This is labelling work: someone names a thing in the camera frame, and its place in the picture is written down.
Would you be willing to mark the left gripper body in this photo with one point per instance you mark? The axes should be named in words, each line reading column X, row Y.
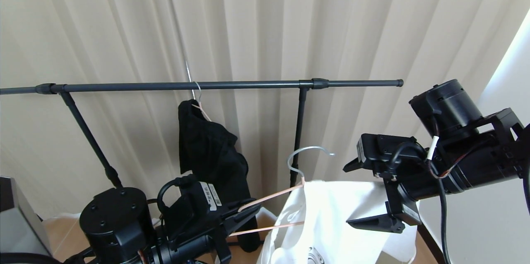
column 194, row 247

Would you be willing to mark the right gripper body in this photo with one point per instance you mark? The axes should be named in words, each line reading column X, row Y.
column 410, row 191

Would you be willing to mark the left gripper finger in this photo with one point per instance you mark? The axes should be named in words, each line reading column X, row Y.
column 232, row 207
column 242, row 219

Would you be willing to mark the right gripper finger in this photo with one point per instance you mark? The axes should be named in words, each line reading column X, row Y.
column 374, row 223
column 352, row 165

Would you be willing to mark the pink clothes hanger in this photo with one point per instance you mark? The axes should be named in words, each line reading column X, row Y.
column 269, row 195
column 203, row 111

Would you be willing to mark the white garment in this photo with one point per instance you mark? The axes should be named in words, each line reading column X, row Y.
column 331, row 214

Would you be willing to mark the black shorts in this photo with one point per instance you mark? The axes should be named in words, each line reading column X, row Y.
column 207, row 148

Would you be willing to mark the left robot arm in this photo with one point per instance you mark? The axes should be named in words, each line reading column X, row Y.
column 112, row 218

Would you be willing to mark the black clothes rack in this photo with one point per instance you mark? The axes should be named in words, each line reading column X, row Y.
column 124, row 86

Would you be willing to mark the beige curtain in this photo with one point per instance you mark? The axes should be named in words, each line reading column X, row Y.
column 331, row 15

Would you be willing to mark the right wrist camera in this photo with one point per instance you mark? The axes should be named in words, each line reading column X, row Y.
column 377, row 150

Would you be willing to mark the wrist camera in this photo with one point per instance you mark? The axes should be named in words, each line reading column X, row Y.
column 194, row 206
column 377, row 150

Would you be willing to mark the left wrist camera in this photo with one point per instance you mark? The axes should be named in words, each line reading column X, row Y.
column 194, row 206

